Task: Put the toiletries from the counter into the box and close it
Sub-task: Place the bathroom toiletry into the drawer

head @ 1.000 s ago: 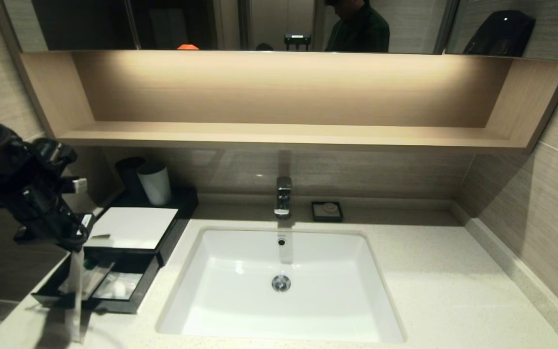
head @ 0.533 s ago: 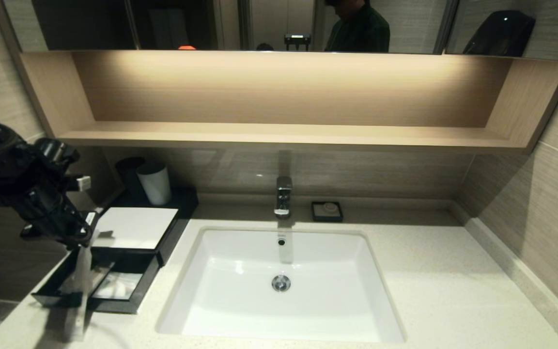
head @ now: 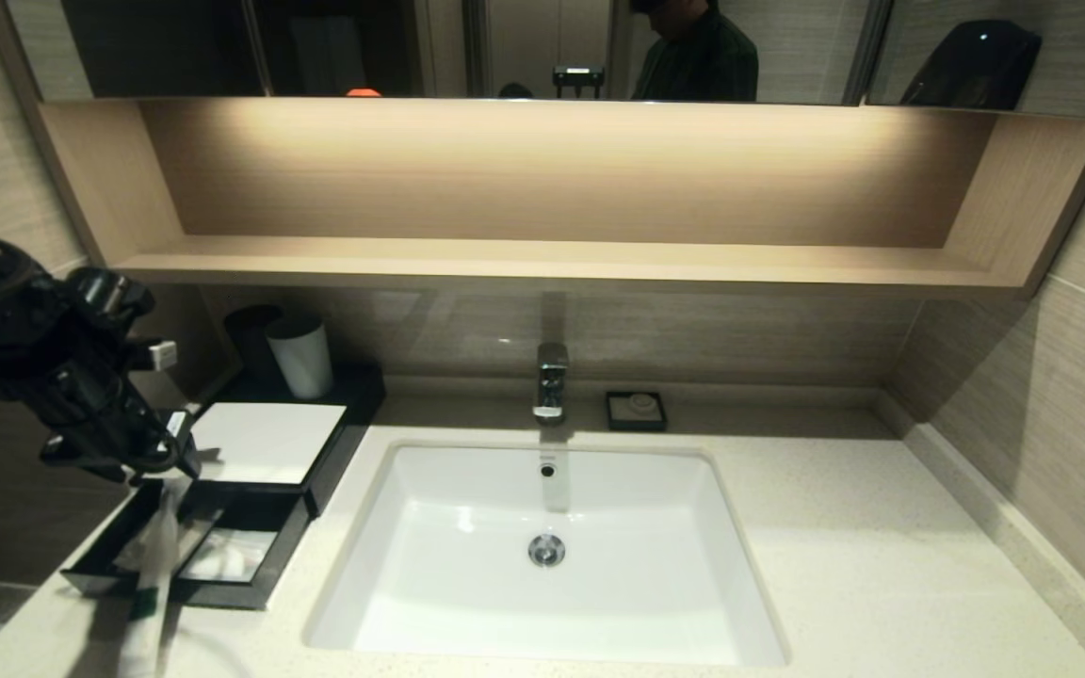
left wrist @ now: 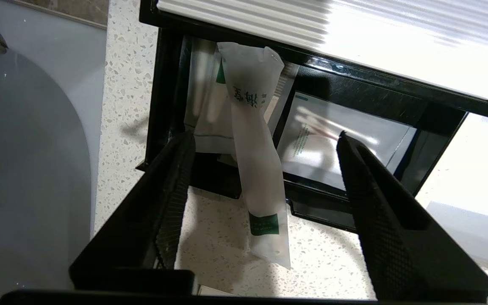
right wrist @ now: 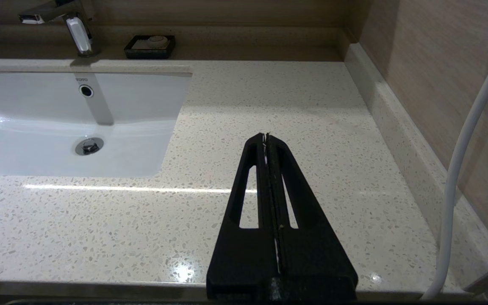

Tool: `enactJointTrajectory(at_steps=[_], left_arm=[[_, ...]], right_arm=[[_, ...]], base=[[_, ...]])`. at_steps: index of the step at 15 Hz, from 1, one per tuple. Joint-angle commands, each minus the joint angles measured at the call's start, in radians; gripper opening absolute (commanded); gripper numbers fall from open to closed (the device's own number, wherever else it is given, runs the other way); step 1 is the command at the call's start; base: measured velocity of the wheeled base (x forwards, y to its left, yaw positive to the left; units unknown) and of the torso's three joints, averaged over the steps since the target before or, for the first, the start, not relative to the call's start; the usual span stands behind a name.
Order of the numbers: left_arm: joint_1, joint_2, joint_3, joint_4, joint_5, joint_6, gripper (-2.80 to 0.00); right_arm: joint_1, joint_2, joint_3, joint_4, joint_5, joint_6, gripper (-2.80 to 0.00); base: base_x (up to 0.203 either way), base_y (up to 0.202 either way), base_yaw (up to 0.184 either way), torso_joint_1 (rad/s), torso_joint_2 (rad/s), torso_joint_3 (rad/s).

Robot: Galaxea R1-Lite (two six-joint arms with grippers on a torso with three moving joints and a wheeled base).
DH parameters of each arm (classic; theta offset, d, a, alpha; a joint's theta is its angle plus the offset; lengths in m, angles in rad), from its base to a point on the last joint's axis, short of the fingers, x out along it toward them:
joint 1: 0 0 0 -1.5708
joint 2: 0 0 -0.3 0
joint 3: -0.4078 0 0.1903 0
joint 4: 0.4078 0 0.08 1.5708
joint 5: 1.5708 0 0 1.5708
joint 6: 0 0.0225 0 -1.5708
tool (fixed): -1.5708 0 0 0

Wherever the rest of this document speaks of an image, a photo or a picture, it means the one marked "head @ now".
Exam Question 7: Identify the black amenity drawer box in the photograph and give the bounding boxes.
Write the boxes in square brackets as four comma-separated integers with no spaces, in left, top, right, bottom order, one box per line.
[185,363,387,519]

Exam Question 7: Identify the chrome faucet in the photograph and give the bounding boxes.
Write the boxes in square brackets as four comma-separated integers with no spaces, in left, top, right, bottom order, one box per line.
[532,343,570,425]

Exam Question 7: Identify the white cup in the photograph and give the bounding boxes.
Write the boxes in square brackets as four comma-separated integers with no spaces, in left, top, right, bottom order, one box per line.
[265,314,334,399]

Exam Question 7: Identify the black wall hair dryer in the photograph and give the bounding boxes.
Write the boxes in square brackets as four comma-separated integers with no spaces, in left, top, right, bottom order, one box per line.
[899,20,1043,109]

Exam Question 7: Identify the white sink basin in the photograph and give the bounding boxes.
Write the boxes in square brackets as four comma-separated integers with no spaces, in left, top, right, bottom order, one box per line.
[303,441,790,668]

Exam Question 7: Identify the wall mirror cabinet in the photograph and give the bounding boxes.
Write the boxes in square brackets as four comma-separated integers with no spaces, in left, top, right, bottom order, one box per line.
[4,0,1085,119]

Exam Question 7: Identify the black pull-out drawer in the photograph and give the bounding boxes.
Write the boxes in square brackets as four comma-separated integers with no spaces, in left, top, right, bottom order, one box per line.
[62,478,315,611]

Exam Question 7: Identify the black cup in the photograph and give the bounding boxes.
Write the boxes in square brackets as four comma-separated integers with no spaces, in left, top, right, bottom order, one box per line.
[225,303,285,385]

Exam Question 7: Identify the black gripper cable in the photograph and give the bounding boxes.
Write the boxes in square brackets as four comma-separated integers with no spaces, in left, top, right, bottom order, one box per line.
[123,438,184,475]

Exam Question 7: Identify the light wooden wall shelf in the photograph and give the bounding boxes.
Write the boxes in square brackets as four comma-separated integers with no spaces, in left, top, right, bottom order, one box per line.
[37,96,1085,300]

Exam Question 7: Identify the black soap dish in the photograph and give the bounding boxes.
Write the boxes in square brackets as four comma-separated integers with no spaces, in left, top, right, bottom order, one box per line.
[605,391,668,433]

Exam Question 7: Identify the white packaged amenity items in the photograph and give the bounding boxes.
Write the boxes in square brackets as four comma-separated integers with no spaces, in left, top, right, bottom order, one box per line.
[181,508,226,558]

